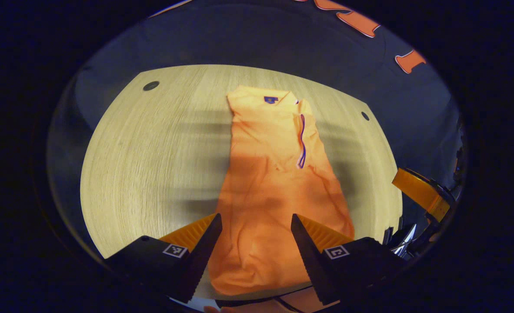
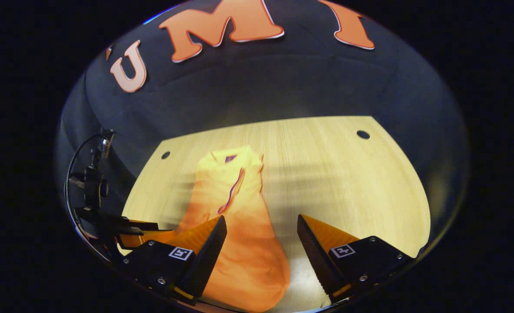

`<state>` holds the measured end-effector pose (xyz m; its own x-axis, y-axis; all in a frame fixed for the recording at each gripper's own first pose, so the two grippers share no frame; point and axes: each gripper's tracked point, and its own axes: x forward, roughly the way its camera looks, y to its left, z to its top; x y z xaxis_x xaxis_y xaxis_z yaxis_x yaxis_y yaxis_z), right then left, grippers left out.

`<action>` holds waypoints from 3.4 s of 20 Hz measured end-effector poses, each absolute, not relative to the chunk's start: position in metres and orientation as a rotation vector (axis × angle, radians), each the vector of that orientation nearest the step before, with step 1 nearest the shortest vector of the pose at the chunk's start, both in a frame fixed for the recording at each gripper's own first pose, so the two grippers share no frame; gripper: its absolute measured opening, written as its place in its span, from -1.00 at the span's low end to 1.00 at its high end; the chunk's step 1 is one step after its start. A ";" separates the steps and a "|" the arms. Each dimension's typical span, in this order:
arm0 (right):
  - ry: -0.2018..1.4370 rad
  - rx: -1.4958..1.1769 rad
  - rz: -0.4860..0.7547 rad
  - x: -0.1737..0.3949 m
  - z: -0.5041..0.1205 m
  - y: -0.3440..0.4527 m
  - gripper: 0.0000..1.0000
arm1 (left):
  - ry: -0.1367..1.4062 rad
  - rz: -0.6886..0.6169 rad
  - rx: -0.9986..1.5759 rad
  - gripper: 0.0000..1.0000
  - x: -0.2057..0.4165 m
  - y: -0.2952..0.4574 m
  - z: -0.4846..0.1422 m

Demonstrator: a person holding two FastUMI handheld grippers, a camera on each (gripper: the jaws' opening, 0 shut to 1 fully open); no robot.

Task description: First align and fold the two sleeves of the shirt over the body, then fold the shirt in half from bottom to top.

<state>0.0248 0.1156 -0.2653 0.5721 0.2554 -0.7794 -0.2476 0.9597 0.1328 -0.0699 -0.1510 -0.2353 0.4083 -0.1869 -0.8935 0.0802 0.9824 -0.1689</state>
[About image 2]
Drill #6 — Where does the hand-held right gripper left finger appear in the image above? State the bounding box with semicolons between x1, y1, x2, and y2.
121;215;228;306

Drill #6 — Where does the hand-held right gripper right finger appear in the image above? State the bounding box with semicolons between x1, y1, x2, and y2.
297;214;415;305

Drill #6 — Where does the orange T-shirt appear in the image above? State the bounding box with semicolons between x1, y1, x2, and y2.
170;146;291;313

